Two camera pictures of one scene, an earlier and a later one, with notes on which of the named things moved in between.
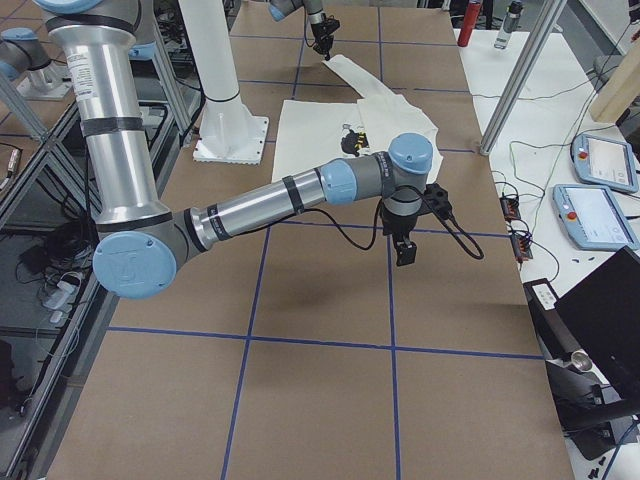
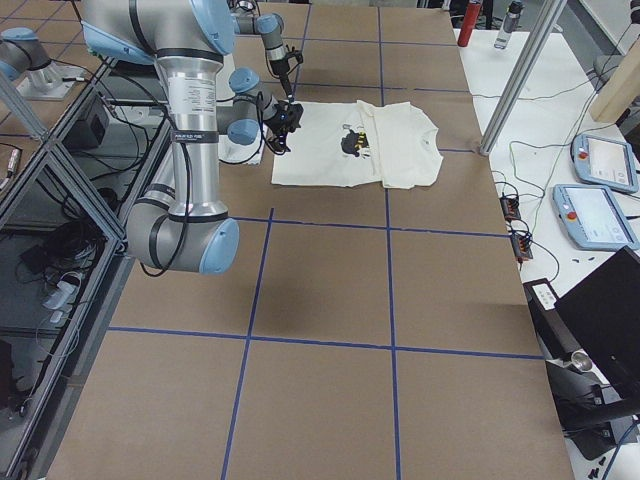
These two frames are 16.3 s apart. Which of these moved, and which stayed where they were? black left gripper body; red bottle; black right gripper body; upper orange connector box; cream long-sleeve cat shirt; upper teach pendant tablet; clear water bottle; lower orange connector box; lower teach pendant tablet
Moved: black right gripper body; cream long-sleeve cat shirt; black left gripper body
Stayed: lower teach pendant tablet; upper orange connector box; upper teach pendant tablet; lower orange connector box; clear water bottle; red bottle
